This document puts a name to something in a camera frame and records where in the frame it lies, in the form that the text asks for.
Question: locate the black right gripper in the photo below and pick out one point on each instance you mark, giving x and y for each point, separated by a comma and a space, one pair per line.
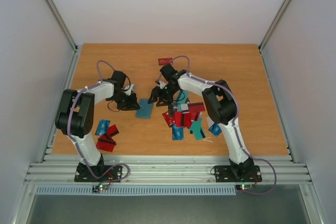
161, 94

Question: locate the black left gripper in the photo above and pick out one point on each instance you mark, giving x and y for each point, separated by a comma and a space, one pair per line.
132, 106

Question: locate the teal leather card holder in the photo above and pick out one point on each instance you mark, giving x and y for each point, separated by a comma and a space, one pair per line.
145, 110

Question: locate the red card black stripe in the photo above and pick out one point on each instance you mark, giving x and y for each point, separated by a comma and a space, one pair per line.
196, 107

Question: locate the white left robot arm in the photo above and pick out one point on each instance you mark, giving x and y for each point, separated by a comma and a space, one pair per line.
75, 112

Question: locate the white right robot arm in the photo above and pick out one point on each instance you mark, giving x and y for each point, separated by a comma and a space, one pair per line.
221, 106

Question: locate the red card left upper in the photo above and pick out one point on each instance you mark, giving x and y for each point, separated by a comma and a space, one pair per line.
109, 134

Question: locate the red card far table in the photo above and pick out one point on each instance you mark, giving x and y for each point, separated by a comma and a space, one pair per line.
164, 61

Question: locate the blue card left group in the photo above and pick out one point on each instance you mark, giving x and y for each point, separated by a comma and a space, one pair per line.
102, 127

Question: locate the blue card centre bottom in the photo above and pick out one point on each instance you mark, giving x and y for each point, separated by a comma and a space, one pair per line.
177, 133

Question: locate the teal card black stripe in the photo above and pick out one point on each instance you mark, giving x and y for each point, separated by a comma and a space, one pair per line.
197, 130

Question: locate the red card left lower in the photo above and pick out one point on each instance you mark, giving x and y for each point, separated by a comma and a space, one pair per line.
105, 143

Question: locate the blue card right side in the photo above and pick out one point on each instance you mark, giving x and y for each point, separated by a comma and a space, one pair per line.
215, 130

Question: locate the left controller board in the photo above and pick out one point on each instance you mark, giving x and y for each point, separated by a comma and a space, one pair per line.
99, 188

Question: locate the controller board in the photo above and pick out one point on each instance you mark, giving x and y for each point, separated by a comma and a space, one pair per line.
99, 188
245, 187

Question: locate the right controller board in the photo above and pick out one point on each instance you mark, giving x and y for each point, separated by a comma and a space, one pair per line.
245, 187

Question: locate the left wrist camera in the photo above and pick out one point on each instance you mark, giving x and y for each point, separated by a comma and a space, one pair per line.
129, 89

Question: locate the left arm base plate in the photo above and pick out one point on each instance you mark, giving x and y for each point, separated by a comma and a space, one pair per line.
83, 175

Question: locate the grey slotted cable duct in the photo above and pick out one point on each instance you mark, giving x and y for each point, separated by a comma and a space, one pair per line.
138, 190

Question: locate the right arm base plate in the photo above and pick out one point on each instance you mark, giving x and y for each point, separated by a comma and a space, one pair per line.
226, 174

